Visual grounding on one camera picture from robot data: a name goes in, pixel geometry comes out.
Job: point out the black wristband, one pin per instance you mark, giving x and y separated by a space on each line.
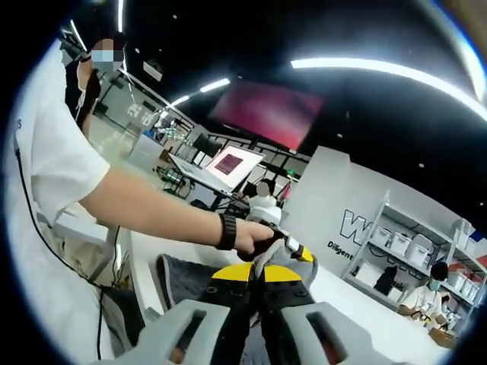
227 232

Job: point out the red hanging cloth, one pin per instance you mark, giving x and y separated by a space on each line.
287 192

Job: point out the long curved ceiling light strip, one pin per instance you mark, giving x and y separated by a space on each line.
380 68

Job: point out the brown wooden tray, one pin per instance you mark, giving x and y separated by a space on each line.
443 338

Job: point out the operator in white shirt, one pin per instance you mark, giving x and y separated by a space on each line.
45 171

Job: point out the open white laptop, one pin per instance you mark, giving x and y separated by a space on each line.
232 163

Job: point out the black bag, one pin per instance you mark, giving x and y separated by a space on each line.
386 281

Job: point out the green white machine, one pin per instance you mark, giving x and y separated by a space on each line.
171 133

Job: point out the grey quilted towel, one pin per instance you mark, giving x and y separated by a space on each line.
186 277

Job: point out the person's left hand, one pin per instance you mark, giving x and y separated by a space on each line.
251 235

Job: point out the grey metal shelf rack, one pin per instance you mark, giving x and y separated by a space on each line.
418 224

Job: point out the hanging red screen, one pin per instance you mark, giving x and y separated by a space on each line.
266 114

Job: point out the short ceiling light strip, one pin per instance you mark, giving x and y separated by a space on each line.
78 36
120 15
215 85
179 100

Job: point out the white carton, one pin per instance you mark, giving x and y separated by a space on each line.
367 273

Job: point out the small black computer monitor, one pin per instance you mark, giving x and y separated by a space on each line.
207 146

